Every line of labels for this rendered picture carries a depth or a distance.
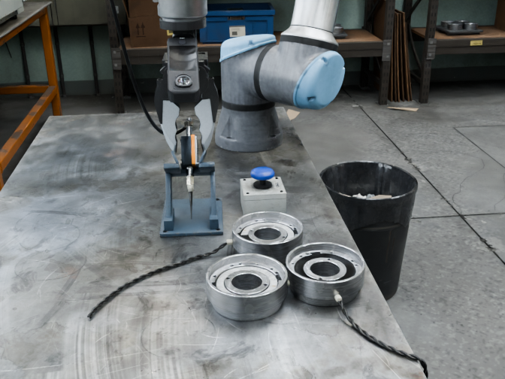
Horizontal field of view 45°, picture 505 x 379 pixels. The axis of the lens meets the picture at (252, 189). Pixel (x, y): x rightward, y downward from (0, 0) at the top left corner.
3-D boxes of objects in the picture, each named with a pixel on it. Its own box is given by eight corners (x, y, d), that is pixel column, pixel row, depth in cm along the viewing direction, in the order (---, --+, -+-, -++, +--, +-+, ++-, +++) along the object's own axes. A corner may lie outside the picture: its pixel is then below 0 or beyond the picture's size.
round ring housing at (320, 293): (276, 271, 87) (277, 246, 86) (347, 263, 89) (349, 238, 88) (297, 314, 78) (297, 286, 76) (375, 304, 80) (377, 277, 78)
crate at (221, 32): (270, 33, 456) (270, 2, 447) (274, 43, 421) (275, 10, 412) (200, 34, 454) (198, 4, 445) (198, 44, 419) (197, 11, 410)
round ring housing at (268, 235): (295, 232, 98) (296, 209, 96) (308, 266, 89) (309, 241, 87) (230, 236, 97) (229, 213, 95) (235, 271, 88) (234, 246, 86)
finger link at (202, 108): (221, 138, 106) (209, 86, 102) (221, 150, 101) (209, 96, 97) (203, 141, 106) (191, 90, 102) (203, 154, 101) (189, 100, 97)
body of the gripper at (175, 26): (210, 86, 104) (207, 13, 99) (210, 100, 96) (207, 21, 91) (164, 87, 104) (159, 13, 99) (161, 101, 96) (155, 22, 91)
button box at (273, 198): (286, 217, 103) (286, 190, 101) (244, 219, 102) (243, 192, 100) (279, 197, 110) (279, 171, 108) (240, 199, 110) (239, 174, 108)
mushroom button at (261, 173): (276, 201, 103) (276, 173, 101) (252, 201, 103) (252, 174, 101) (272, 191, 107) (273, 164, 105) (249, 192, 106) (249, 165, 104)
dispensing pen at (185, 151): (181, 217, 96) (179, 114, 99) (182, 221, 100) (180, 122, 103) (195, 216, 96) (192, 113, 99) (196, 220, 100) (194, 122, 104)
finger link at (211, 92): (223, 118, 100) (211, 65, 96) (223, 121, 99) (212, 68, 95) (195, 124, 100) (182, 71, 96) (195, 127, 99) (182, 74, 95)
